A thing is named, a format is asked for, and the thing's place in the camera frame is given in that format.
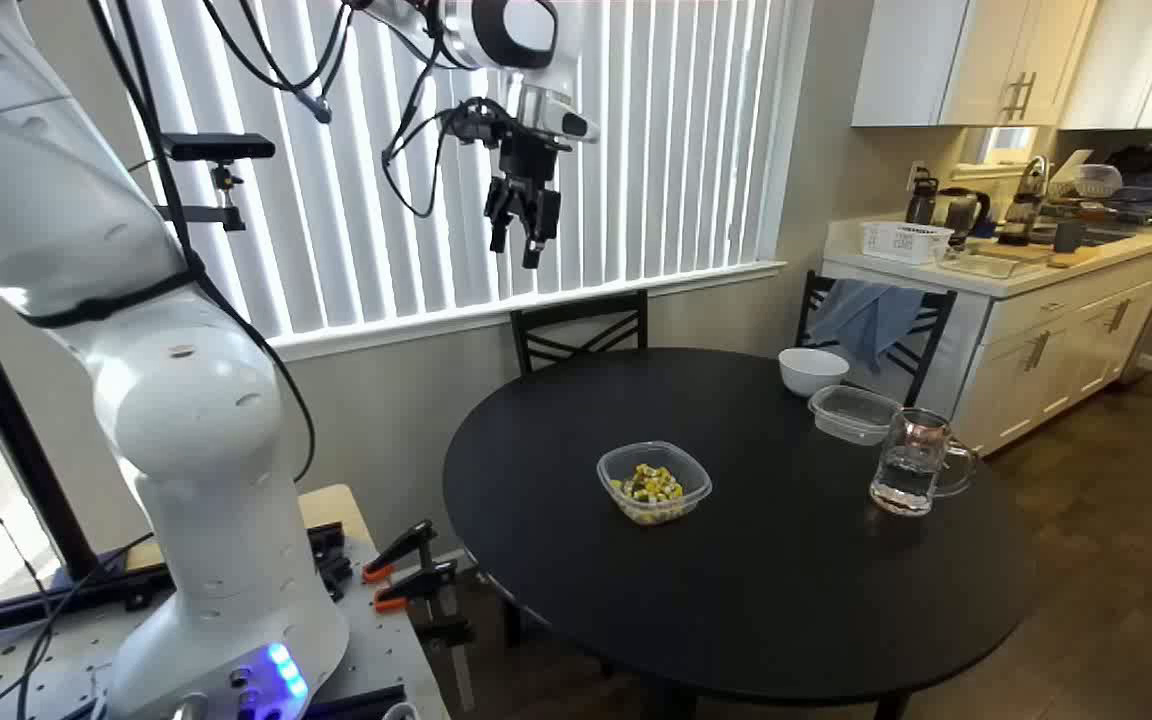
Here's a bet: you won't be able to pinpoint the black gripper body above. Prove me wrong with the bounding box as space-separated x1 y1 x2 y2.
448 94 590 215

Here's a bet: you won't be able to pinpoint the clear plastic lunchbox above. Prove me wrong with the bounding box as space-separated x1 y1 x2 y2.
595 441 711 524

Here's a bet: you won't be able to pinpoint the yellow food pieces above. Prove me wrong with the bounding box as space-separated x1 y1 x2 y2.
613 462 684 513

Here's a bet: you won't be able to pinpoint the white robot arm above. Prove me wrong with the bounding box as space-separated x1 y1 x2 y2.
0 0 348 720

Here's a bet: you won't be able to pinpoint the black chair by window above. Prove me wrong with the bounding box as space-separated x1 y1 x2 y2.
512 293 646 376

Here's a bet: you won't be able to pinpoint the white vertical blinds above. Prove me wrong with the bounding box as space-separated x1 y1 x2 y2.
99 0 811 342

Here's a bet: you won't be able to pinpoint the white bowl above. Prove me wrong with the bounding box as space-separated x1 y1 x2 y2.
781 348 846 397

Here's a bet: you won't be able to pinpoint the black round table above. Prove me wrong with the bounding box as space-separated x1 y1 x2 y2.
442 348 1033 720

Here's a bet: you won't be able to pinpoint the blue cloth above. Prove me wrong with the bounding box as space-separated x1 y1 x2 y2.
809 279 924 367

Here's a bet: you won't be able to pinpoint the black chair with cloth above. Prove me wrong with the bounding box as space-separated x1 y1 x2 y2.
795 273 956 404

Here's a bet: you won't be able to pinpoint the empty clear plastic container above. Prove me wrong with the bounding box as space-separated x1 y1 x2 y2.
809 384 900 448

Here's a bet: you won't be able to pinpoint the black coffee maker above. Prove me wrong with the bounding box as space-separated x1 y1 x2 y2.
902 165 993 246

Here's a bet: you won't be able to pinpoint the glass measuring pitcher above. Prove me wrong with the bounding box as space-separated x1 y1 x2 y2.
866 407 974 520

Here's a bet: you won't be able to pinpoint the white kitchen counter cabinet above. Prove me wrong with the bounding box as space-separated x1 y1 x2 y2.
822 219 1152 454

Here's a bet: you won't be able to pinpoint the white upper cabinets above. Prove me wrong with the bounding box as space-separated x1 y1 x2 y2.
850 0 1152 133

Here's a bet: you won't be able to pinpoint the robot mounting bench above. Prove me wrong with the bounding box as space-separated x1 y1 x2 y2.
0 482 451 720

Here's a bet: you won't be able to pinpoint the black camera on stand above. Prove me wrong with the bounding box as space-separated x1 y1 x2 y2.
165 133 276 232

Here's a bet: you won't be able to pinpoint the orange handled clamp upper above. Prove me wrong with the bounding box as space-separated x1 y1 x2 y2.
361 520 434 584

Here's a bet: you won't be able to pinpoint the orange handled clamp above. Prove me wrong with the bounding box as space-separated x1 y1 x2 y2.
371 558 455 613
361 520 434 584

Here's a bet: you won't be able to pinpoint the orange handled clamp lower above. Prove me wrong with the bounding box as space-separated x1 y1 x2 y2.
371 558 455 613

